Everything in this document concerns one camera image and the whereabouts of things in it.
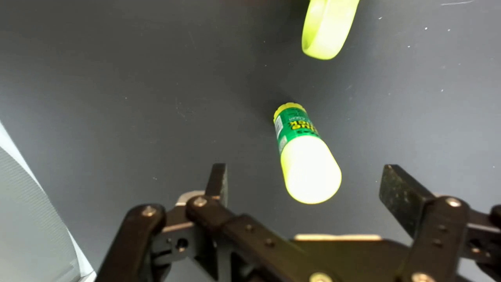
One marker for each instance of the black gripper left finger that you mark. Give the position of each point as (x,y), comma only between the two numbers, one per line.
(245,250)

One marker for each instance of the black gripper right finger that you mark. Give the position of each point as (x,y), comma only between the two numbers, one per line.
(443,231)

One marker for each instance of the green yellow glue stick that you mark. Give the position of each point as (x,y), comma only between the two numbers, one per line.
(310,171)

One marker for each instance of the yellow-green ceramic mug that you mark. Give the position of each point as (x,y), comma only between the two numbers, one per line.
(326,27)

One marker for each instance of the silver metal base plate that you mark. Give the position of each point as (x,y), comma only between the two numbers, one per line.
(35,243)

